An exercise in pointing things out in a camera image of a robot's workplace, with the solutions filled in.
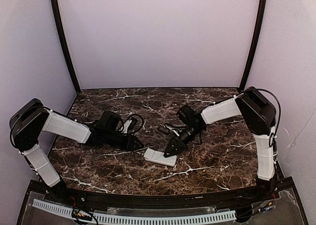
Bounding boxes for right black frame post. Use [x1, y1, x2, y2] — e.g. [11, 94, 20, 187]
[239, 0, 267, 90]

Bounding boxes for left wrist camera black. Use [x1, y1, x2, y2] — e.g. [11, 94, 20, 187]
[122, 117, 138, 133]

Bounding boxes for white remote control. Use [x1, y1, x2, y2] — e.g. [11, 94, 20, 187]
[144, 148, 177, 167]

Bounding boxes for white slotted cable duct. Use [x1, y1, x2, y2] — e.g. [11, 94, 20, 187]
[32, 199, 237, 225]

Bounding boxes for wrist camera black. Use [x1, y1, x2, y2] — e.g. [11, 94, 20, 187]
[122, 117, 138, 133]
[158, 126, 171, 135]

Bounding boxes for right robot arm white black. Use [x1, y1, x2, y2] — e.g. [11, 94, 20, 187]
[164, 87, 281, 181]

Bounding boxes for left black frame post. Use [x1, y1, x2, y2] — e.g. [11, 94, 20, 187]
[50, 0, 81, 94]

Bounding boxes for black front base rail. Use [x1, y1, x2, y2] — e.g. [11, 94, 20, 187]
[17, 177, 308, 225]

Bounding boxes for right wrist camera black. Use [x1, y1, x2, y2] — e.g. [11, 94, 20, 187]
[158, 126, 171, 135]

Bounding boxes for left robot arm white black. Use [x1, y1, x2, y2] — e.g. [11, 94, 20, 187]
[9, 98, 144, 187]

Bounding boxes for black frame post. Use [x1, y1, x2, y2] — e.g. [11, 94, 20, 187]
[239, 0, 267, 90]
[50, 0, 81, 94]

